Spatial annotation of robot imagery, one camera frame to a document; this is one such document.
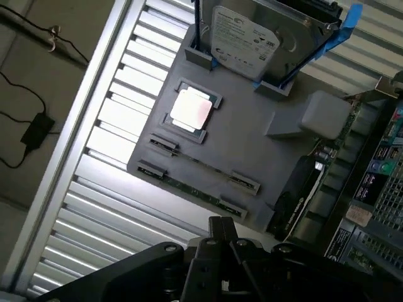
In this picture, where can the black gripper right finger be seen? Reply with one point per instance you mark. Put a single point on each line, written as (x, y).
(302, 270)

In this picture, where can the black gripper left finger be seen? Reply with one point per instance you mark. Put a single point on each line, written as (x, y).
(132, 273)

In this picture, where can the green RAM stick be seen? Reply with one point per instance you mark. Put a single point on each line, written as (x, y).
(204, 163)
(189, 188)

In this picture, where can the black graphics card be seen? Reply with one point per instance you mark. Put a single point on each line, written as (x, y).
(296, 195)

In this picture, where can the open PC case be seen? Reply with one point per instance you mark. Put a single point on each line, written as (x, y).
(381, 176)

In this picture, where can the grey printed parts rack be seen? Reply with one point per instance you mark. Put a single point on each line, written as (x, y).
(245, 138)

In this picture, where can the black power adapter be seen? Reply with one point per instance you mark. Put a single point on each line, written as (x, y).
(37, 130)

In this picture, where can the silver CPU chip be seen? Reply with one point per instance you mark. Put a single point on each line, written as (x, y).
(190, 110)

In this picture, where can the silver hard disk drive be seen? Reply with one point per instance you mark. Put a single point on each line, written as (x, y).
(248, 34)

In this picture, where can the dark blue disk caddy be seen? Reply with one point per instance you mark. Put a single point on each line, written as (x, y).
(197, 28)

